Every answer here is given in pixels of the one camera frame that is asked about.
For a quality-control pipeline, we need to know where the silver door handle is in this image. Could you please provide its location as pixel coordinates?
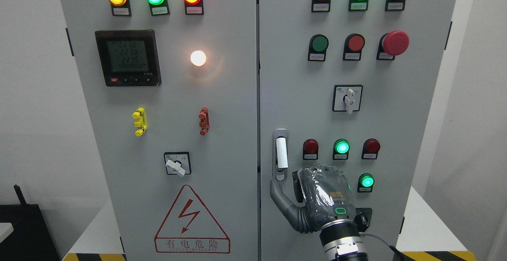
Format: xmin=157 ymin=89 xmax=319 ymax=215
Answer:
xmin=272 ymin=129 xmax=288 ymax=181

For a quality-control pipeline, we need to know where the left grey cabinet door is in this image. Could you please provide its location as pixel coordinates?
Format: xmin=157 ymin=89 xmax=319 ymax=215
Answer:
xmin=61 ymin=0 xmax=259 ymax=261

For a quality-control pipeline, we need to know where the grey cabinet door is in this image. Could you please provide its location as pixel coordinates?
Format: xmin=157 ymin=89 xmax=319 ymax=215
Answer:
xmin=259 ymin=0 xmax=455 ymax=261
xmin=61 ymin=0 xmax=259 ymax=261

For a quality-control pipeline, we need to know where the right grey cabinet door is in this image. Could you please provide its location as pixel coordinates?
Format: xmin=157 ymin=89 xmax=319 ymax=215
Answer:
xmin=259 ymin=0 xmax=455 ymax=261

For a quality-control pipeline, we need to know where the red terminal clip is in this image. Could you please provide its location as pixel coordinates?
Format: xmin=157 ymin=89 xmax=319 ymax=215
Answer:
xmin=198 ymin=107 xmax=210 ymax=136

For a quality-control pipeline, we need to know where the dark red lamp middle left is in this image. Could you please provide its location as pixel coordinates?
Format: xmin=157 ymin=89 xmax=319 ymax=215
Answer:
xmin=303 ymin=139 xmax=319 ymax=160

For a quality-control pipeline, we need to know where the white lit indicator lamp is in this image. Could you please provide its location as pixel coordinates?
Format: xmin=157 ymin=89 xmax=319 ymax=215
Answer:
xmin=190 ymin=50 xmax=208 ymax=67

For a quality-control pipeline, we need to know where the green lamp middle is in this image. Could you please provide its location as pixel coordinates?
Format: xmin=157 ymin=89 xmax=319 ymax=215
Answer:
xmin=332 ymin=139 xmax=350 ymax=160

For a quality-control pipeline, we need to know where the green push button upper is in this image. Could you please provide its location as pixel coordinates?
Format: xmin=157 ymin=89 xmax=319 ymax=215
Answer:
xmin=307 ymin=34 xmax=329 ymax=62

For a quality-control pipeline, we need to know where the yellow terminal clip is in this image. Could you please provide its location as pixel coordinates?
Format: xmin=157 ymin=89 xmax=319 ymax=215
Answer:
xmin=132 ymin=107 xmax=147 ymax=137

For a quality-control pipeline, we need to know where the dark red lamp middle right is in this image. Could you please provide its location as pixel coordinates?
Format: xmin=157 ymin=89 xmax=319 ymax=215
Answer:
xmin=361 ymin=138 xmax=381 ymax=160

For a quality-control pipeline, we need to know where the red push button upper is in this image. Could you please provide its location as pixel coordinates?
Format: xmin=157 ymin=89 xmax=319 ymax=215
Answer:
xmin=342 ymin=33 xmax=365 ymax=61

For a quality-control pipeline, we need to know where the red electric hazard sticker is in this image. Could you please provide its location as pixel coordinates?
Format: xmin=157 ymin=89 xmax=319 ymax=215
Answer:
xmin=154 ymin=185 xmax=231 ymax=254

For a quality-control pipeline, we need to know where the green lit button lower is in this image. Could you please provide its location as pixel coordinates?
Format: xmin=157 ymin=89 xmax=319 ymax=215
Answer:
xmin=357 ymin=173 xmax=375 ymax=193

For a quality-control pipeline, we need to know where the red lit indicator lamp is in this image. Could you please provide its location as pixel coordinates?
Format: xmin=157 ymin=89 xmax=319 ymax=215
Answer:
xmin=183 ymin=0 xmax=204 ymax=15

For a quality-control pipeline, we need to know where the black digital power meter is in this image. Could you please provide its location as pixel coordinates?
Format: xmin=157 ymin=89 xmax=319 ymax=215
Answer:
xmin=95 ymin=29 xmax=162 ymax=87

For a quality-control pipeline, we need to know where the green indicator lamp top left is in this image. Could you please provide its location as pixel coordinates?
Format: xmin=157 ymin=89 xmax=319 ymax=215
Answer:
xmin=147 ymin=0 xmax=170 ymax=16

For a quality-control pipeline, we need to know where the red emergency stop button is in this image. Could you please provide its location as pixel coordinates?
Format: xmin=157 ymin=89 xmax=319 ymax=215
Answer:
xmin=376 ymin=30 xmax=410 ymax=61

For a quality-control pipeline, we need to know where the yellow indicator lamp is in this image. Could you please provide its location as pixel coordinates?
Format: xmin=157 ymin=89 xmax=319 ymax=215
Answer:
xmin=109 ymin=0 xmax=132 ymax=16

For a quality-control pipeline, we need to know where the black box at left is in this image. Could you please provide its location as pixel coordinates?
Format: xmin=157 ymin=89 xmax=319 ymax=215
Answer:
xmin=0 ymin=185 xmax=60 ymax=261

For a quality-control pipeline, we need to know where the white rotary switch left door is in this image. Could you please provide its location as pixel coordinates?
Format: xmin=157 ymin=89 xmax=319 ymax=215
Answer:
xmin=164 ymin=152 xmax=192 ymax=177

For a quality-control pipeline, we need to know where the white selector switch middle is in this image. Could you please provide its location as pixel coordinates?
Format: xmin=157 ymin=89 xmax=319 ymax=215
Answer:
xmin=332 ymin=85 xmax=363 ymax=114

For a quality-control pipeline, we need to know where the black rotary switch bottom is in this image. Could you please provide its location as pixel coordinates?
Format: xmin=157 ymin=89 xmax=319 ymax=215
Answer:
xmin=353 ymin=208 xmax=373 ymax=232

